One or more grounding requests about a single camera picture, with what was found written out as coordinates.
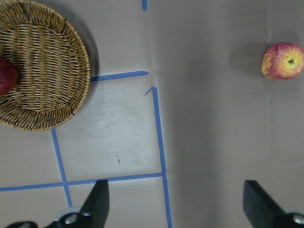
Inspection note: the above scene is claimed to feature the woven wicker basket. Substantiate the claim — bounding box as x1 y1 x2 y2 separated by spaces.
0 0 91 131

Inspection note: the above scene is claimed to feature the dark red apple in basket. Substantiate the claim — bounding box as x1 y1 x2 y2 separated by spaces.
0 56 18 95

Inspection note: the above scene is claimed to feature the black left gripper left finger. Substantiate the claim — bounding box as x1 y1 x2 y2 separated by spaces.
48 180 110 228

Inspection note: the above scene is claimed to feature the red yellow apple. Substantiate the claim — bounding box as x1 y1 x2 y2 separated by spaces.
261 42 304 80

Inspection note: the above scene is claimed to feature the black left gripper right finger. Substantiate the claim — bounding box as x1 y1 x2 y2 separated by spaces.
243 180 304 228

